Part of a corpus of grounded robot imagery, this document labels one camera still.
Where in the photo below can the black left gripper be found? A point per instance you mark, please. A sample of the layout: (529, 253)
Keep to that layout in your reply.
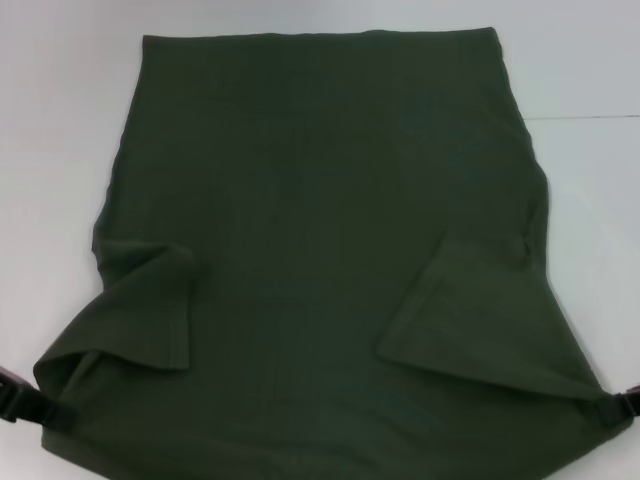
(12, 392)

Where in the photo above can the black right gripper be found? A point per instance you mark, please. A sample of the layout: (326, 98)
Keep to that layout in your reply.
(634, 400)

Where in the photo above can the dark green shirt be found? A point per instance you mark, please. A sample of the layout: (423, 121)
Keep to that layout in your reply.
(310, 225)

